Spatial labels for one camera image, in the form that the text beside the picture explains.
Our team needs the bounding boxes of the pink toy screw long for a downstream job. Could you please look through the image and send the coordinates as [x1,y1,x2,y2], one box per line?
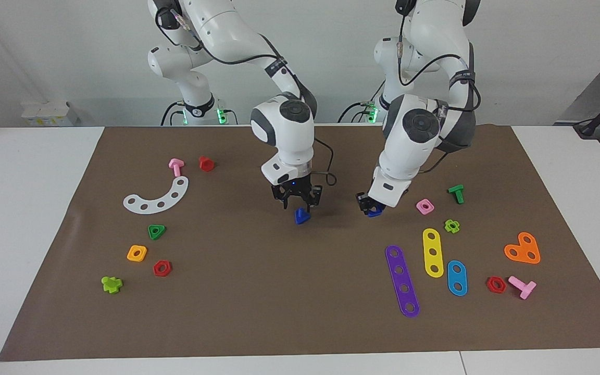
[508,276,537,300]

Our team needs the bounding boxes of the yellow three-hole plate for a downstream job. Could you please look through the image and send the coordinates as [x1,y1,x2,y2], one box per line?
[422,228,445,278]

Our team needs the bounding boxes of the purple four-hole plate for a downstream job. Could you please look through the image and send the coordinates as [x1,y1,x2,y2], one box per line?
[385,245,420,318]

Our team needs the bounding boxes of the brown paper mat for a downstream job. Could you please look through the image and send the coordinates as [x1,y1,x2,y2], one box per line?
[0,124,600,362]

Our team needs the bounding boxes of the blue two-hole plate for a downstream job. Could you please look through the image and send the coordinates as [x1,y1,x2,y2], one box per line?
[447,260,468,297]

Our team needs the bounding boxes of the white curved perforated plate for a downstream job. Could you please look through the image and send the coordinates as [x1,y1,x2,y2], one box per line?
[123,176,190,215]

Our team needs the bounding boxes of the orange heart-shaped plate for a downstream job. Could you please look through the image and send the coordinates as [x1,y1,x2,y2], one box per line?
[504,232,541,265]

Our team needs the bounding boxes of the white cardboard box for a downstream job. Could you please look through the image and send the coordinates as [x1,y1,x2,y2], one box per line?
[21,101,80,127]

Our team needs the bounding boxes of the black left base cable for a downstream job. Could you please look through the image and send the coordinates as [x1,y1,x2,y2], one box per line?
[337,89,387,124]

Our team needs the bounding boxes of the black base cable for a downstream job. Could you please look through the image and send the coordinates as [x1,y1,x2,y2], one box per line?
[160,101,239,126]
[337,89,387,124]

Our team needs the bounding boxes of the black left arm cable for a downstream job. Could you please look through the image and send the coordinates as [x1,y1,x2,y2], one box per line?
[396,36,483,175]

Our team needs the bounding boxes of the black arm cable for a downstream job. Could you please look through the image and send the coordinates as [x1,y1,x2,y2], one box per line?
[155,5,337,187]
[396,36,483,175]

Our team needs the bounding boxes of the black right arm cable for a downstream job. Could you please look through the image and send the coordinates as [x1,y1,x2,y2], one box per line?
[155,5,337,187]

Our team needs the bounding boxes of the black right base cable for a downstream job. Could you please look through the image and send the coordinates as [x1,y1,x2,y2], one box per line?
[160,101,239,126]

